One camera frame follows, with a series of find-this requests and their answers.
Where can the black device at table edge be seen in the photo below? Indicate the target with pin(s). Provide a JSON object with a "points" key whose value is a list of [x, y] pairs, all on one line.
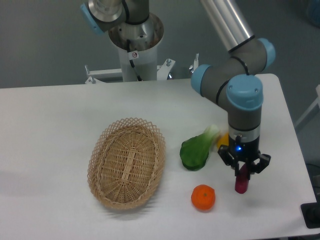
{"points": [[311, 215]]}

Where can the purple sweet potato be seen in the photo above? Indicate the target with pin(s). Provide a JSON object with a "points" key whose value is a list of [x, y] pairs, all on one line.
{"points": [[242, 181]]}

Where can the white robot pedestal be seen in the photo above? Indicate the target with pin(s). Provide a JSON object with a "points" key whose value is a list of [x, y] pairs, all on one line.
{"points": [[137, 48]]}

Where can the woven wicker basket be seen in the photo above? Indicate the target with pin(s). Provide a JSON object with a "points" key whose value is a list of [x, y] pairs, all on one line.
{"points": [[127, 164]]}

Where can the green bok choy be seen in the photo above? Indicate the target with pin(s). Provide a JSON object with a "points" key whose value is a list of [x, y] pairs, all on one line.
{"points": [[195, 151]]}

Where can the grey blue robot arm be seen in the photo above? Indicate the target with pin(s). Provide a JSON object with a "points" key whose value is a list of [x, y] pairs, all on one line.
{"points": [[233, 86]]}

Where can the yellow corn cob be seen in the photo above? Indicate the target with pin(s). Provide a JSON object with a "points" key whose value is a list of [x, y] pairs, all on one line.
{"points": [[223, 140]]}

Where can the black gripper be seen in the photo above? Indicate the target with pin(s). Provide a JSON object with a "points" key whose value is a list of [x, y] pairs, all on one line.
{"points": [[246, 152]]}

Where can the orange tangerine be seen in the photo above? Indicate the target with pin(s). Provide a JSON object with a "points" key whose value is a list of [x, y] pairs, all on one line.
{"points": [[203, 197]]}

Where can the blue object top right corner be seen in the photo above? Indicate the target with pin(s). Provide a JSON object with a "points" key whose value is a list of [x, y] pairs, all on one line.
{"points": [[313, 12]]}

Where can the white frame at right edge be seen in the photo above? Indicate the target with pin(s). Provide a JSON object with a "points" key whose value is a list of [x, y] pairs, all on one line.
{"points": [[311, 111]]}

